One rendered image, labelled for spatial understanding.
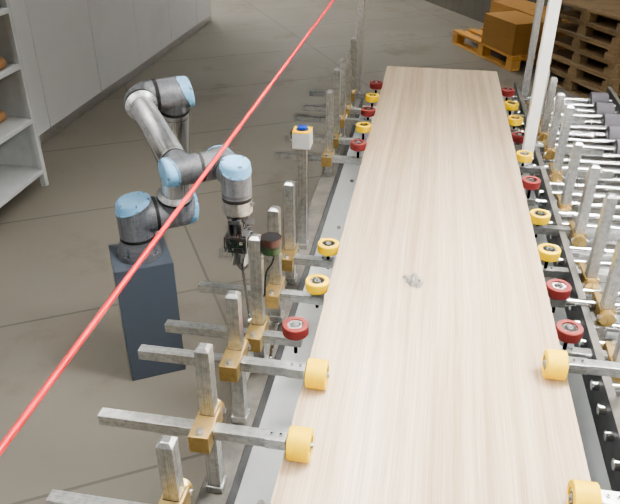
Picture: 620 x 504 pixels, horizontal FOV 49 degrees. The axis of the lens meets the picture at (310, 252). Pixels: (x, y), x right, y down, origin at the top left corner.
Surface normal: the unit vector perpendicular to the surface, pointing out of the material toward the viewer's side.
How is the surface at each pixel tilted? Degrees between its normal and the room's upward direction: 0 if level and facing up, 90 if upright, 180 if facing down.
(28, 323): 0
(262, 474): 0
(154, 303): 90
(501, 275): 0
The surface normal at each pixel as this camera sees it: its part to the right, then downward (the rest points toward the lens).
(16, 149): -0.18, 0.51
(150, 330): 0.34, 0.48
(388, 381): 0.00, -0.86
